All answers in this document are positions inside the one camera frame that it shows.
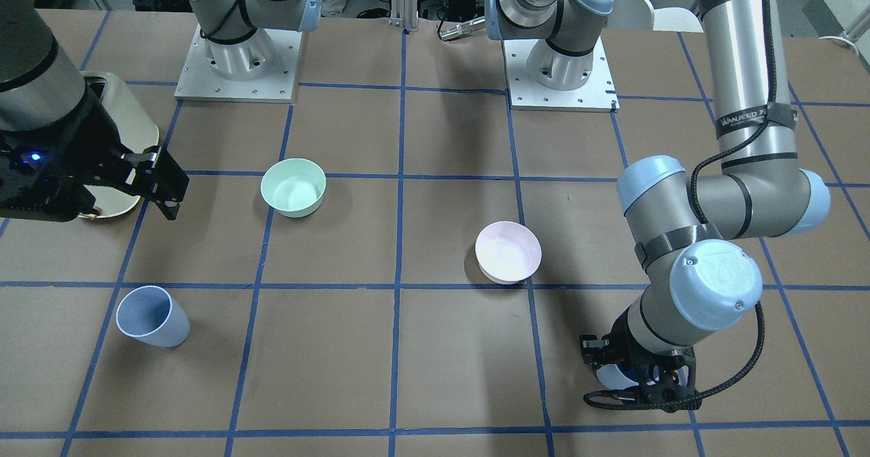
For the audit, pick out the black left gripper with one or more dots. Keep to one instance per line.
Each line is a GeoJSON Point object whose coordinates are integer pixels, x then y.
{"type": "Point", "coordinates": [622, 345]}

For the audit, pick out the cream toaster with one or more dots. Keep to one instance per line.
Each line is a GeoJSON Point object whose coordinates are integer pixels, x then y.
{"type": "Point", "coordinates": [136, 131]}

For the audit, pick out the white chair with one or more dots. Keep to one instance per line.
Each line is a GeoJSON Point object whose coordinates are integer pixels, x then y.
{"type": "Point", "coordinates": [640, 15]}

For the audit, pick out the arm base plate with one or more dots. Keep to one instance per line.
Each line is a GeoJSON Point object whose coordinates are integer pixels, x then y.
{"type": "Point", "coordinates": [539, 79]}
{"type": "Point", "coordinates": [263, 69]}

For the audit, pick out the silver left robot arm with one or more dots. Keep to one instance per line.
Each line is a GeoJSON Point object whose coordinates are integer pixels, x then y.
{"type": "Point", "coordinates": [684, 225]}

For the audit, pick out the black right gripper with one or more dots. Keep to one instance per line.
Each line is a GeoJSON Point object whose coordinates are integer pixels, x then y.
{"type": "Point", "coordinates": [92, 145]}

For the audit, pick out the mint green bowl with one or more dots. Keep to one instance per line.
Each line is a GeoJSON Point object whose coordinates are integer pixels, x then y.
{"type": "Point", "coordinates": [294, 187]}

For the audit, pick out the pink bowl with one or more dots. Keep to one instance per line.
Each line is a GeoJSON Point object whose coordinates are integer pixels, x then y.
{"type": "Point", "coordinates": [507, 252]}

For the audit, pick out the blue cup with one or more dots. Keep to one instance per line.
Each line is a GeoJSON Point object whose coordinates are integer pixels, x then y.
{"type": "Point", "coordinates": [613, 377]}
{"type": "Point", "coordinates": [151, 315]}

